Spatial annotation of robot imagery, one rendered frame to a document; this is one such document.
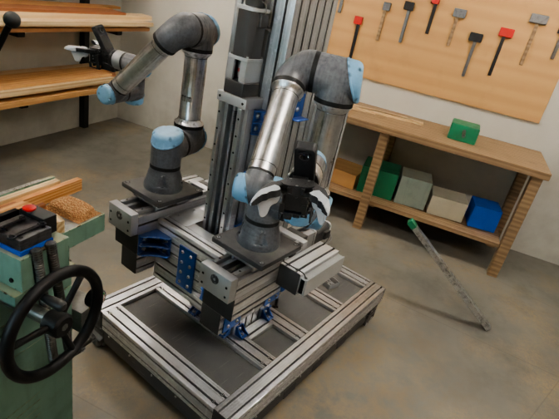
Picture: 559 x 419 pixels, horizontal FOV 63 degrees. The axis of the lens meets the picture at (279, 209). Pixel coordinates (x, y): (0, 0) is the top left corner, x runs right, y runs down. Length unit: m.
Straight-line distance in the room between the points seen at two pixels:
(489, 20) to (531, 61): 0.43
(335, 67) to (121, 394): 1.54
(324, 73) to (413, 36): 2.71
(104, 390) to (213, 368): 0.47
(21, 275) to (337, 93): 0.91
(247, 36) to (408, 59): 2.58
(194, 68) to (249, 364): 1.19
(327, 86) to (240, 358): 1.19
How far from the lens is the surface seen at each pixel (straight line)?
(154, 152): 1.78
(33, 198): 1.49
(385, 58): 4.03
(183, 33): 1.69
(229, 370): 1.96
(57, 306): 1.09
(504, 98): 4.00
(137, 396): 2.13
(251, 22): 1.55
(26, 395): 1.61
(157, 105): 5.03
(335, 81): 1.32
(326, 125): 1.36
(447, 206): 3.75
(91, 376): 2.21
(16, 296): 1.22
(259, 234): 1.50
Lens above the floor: 1.61
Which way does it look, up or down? 26 degrees down
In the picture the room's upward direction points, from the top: 12 degrees clockwise
